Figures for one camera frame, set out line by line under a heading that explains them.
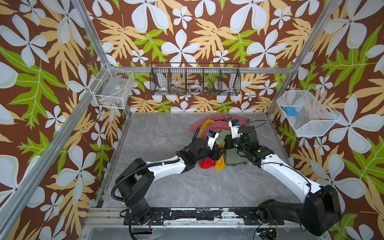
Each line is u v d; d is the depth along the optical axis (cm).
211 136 70
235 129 71
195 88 99
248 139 60
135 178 49
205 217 75
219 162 91
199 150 63
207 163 89
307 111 83
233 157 84
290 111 86
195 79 97
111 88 87
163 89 97
